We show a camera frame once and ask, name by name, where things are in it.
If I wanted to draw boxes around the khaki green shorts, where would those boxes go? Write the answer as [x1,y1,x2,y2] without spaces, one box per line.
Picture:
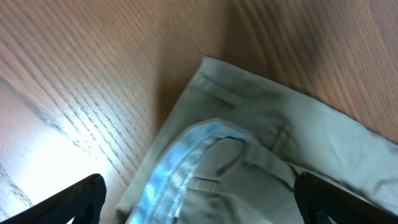
[113,57,397,223]

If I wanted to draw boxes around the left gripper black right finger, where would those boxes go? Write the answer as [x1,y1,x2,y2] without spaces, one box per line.
[294,172,397,224]

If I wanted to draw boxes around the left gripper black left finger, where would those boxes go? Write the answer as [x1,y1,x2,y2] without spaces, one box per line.
[2,174,106,224]

